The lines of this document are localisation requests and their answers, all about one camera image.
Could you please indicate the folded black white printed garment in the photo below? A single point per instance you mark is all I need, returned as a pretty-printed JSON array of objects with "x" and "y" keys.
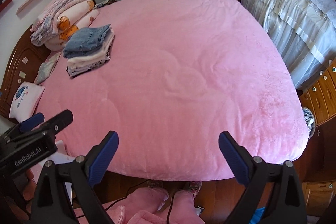
[{"x": 78, "y": 72}]

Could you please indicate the folded bear-print quilts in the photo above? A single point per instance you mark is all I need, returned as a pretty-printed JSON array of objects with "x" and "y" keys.
[{"x": 50, "y": 14}]

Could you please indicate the blue plastic object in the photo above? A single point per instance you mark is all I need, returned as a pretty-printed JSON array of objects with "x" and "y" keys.
[{"x": 257, "y": 216}]

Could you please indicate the pink patterned slipper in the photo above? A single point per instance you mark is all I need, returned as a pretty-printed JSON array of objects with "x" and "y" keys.
[
  {"x": 153, "y": 184},
  {"x": 193, "y": 185}
]

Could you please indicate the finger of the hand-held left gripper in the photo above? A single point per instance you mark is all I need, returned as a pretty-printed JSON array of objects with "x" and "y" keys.
[
  {"x": 31, "y": 120},
  {"x": 59, "y": 120}
]

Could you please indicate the pink wall shelf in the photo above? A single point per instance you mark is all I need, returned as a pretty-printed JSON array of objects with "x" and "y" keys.
[{"x": 31, "y": 1}]

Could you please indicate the person's pink fleece robe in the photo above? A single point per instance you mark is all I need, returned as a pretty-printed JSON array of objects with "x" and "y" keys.
[{"x": 141, "y": 203}]

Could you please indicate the folded cream garment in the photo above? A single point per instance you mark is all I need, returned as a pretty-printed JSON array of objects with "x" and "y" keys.
[{"x": 84, "y": 60}]

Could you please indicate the low wooden cabinet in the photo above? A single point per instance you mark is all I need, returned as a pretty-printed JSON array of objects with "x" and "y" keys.
[{"x": 320, "y": 195}]

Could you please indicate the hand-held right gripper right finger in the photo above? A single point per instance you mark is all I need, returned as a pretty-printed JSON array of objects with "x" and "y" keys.
[{"x": 233, "y": 158}]

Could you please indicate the wooden headboard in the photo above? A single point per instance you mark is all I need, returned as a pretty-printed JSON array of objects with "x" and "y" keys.
[{"x": 13, "y": 66}]

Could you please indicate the folded bear print quilt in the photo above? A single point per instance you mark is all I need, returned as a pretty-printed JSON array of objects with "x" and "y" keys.
[{"x": 65, "y": 27}]

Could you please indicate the wooden drawer cabinet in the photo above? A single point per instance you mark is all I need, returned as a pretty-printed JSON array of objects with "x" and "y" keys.
[{"x": 323, "y": 98}]

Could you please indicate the white pillow with blue print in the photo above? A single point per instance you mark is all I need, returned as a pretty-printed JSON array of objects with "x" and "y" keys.
[{"x": 25, "y": 100}]

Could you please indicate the person's left hand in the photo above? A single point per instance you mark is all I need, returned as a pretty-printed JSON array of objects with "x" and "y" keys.
[{"x": 29, "y": 186}]

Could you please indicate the pink fleece bed blanket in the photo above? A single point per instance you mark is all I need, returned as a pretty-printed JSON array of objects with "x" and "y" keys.
[{"x": 183, "y": 56}]

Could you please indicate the grey patterned cloth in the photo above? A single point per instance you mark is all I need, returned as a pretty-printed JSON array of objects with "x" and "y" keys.
[{"x": 46, "y": 69}]

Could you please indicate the blue denim jacket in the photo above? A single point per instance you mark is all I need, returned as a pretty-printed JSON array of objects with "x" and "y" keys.
[{"x": 86, "y": 40}]

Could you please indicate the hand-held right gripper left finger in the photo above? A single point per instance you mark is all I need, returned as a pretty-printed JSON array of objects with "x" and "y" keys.
[{"x": 102, "y": 158}]

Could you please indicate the blue white patterned object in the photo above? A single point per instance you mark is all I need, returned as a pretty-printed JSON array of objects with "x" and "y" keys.
[{"x": 308, "y": 121}]

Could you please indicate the red wall shelf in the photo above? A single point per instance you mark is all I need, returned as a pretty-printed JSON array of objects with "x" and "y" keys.
[{"x": 7, "y": 2}]

